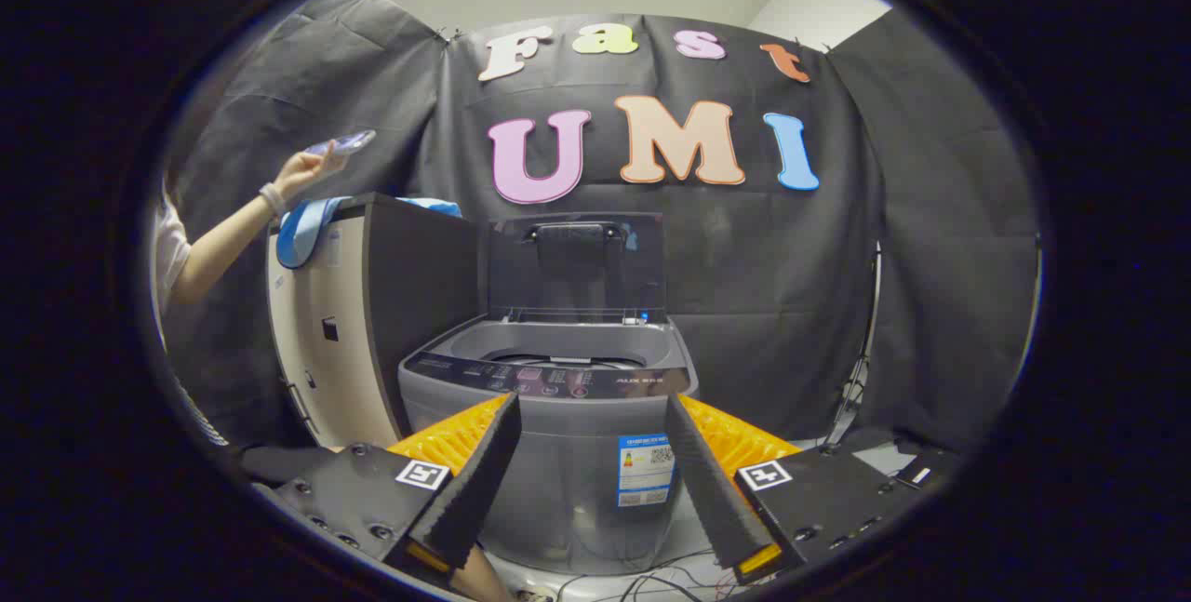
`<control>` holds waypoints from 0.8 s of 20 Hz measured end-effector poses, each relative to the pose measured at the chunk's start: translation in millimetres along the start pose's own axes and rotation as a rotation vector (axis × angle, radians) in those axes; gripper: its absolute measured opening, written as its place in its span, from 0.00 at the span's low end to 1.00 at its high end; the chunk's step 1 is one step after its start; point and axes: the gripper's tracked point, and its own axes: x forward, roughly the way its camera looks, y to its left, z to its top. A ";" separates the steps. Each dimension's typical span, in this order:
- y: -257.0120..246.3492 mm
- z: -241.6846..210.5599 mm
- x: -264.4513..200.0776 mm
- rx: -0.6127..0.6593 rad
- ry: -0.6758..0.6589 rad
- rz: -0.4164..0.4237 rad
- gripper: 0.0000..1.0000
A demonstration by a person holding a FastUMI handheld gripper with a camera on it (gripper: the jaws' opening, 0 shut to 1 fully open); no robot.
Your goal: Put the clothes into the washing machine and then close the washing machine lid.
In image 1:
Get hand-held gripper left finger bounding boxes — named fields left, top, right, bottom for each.
left=256, top=391, right=524, bottom=589

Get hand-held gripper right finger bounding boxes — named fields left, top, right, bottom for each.
left=663, top=393, right=927, bottom=586

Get grey washing machine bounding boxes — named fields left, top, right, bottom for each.
left=398, top=309, right=699, bottom=575

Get blue garment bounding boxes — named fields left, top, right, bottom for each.
left=276, top=195, right=462, bottom=270

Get person's bare leg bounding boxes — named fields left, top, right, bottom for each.
left=454, top=542, right=515, bottom=602

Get black box with white label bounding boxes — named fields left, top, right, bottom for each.
left=884, top=453, right=959, bottom=493

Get beige and grey cabinet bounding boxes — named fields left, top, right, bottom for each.
left=268, top=193, right=481, bottom=450

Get black backdrop cloth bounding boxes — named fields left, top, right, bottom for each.
left=163, top=0, right=1043, bottom=454

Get smartphone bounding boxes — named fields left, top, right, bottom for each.
left=305, top=128, right=378, bottom=157

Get person's white shirt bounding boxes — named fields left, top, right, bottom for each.
left=152, top=188, right=193, bottom=316

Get black floor cable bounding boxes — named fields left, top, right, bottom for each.
left=558, top=548, right=745, bottom=602

